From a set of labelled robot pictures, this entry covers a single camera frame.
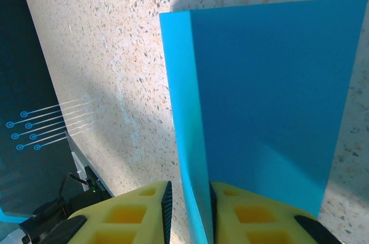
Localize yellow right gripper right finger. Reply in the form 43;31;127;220
209;181;340;244

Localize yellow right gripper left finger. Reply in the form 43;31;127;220
56;180;173;244

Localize blue paper sheet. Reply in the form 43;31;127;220
159;0;369;244

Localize aluminium front rail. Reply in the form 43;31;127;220
65;130;115;198

